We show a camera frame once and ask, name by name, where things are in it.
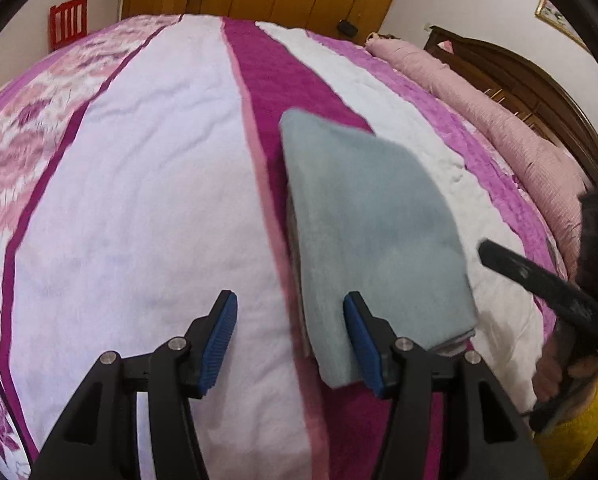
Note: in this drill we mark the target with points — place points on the small black object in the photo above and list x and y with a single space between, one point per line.
348 27

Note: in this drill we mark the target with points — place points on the grey pants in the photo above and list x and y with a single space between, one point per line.
369 220

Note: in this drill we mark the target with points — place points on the gold framed wall picture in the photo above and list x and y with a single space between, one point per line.
554 12

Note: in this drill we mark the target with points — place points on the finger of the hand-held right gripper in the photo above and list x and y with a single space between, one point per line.
519 267

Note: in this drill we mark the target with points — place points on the person's right hand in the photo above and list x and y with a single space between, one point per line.
549 375

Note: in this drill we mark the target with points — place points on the person's right forearm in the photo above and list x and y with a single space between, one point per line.
569 440

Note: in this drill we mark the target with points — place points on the dark wooden headboard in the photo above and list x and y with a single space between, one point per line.
529 80

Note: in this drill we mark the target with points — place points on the floral pink bedspread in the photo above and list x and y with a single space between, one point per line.
129 185

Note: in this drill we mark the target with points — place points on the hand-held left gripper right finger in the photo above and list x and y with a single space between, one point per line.
366 350

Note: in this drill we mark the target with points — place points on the rolled pink quilt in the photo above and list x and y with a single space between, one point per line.
504 125

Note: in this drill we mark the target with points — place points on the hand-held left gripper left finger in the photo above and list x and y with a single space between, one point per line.
219 345

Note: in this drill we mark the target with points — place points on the red wooden chair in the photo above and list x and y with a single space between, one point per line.
69 22

